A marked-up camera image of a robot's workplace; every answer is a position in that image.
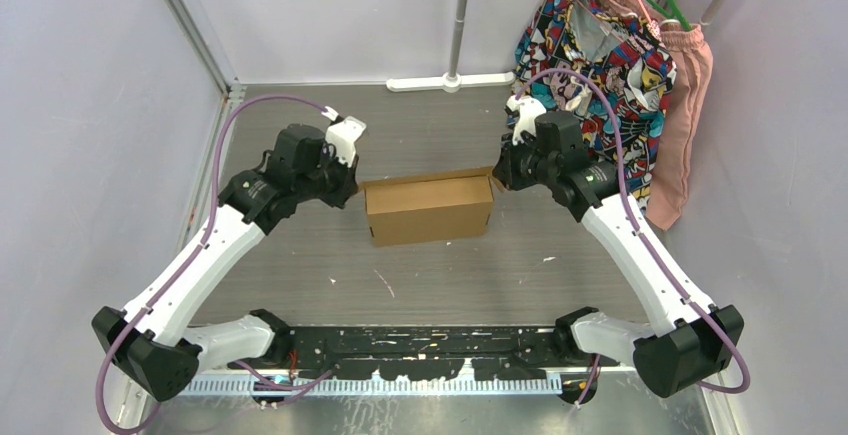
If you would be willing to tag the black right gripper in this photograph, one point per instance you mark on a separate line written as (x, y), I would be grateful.
(512, 144)

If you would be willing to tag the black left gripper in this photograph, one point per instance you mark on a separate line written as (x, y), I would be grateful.
(346, 163)

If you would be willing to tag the brown cardboard box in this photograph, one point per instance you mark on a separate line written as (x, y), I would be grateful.
(430, 207)

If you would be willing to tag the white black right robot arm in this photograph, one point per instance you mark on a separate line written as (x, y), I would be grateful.
(687, 338)

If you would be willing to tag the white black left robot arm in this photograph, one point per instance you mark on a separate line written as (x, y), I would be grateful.
(154, 343)

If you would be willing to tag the white rack stand with pole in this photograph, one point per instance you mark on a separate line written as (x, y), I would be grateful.
(452, 81)

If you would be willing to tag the colourful cartoon print garment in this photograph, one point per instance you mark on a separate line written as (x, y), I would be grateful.
(609, 71)

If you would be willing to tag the pink garment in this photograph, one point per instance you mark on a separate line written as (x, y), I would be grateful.
(694, 62)

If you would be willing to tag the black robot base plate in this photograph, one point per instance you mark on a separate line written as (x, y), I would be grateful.
(427, 360)

